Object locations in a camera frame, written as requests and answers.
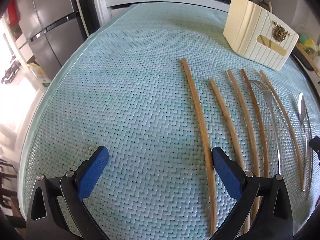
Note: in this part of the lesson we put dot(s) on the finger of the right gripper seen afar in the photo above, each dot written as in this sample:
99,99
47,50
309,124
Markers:
314,144

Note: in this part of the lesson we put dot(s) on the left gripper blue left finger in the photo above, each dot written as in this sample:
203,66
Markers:
45,220

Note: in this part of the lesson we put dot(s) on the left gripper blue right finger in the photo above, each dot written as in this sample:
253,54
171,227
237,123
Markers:
274,217

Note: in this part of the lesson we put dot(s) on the stainless steel fork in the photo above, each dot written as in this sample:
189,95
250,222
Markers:
267,95

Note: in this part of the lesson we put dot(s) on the wooden cutting board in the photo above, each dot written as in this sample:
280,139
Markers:
306,59

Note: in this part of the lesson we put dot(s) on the yellow green plastic bag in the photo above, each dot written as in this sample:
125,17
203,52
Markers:
309,46

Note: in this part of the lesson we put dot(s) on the cream ribbed utensil holder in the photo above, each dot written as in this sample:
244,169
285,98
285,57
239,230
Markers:
258,35

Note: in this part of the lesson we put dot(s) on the light blue woven table mat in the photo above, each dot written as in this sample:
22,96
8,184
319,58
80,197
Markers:
125,88

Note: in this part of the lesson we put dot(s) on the grey double door refrigerator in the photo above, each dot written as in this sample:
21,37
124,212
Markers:
53,30

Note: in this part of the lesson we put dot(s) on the red hanging item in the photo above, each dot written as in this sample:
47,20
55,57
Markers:
12,14

